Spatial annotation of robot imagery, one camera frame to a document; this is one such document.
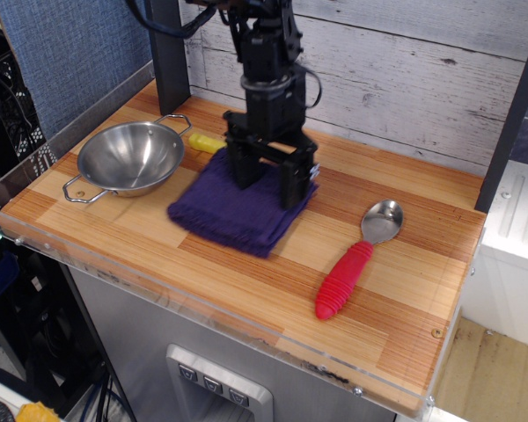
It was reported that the clear acrylic table guard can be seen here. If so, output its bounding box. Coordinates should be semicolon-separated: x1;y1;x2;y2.
0;61;463;418

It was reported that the purple towel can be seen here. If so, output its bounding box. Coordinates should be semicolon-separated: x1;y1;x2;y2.
167;149;318;258

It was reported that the silver button panel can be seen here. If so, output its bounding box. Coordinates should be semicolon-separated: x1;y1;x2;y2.
166;344;275;421

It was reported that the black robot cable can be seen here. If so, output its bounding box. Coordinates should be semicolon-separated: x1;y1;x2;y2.
125;0;219;40

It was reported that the steel two-handled bowl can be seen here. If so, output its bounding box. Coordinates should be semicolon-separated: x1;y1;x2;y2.
62;113;193;204

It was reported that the yellow ridged toy piece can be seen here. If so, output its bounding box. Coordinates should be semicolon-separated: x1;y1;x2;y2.
188;133;227;154

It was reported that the black plastic crate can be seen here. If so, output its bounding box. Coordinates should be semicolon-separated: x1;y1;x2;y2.
0;29;45;175

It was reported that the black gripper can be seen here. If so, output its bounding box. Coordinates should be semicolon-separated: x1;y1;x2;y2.
224;69;320;209

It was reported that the red-handled metal spoon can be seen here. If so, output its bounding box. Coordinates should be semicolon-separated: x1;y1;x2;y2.
315;200;404;320

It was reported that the white toy sink counter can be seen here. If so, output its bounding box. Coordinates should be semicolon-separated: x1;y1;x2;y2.
459;161;528;345

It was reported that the dark vertical post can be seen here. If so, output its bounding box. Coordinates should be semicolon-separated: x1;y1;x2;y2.
144;0;191;115
474;58;528;213

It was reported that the dark right vertical post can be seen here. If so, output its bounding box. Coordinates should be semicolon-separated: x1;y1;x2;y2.
474;58;528;213

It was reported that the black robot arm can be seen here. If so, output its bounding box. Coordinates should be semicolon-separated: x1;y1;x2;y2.
184;1;317;208

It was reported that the dark left vertical post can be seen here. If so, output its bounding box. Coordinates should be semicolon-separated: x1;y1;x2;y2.
144;0;191;115

